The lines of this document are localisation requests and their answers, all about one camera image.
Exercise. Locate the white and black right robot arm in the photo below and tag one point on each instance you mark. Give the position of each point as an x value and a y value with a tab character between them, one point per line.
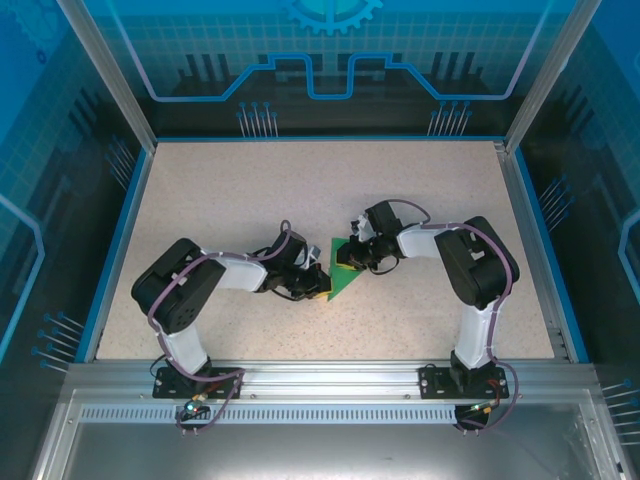
475	260

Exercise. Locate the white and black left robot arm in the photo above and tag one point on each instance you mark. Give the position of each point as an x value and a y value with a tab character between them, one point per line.
175	285

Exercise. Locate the grey metal sheet panel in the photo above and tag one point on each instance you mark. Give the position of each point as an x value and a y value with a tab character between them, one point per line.
325	450

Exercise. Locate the blue table edge trim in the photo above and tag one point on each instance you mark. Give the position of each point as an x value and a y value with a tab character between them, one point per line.
579	350
120	250

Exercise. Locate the aluminium mounting rail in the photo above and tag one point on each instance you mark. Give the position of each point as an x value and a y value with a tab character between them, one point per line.
325	380

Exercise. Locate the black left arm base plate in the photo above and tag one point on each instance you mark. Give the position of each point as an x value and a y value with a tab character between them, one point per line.
225	382

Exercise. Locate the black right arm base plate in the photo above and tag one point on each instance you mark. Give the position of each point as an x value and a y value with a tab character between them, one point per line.
432	382

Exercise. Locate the aluminium side rail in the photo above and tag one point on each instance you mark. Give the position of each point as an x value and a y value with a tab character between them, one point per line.
556	330

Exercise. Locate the aluminium frame post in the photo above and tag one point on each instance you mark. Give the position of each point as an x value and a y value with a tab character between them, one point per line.
111	75
550	75

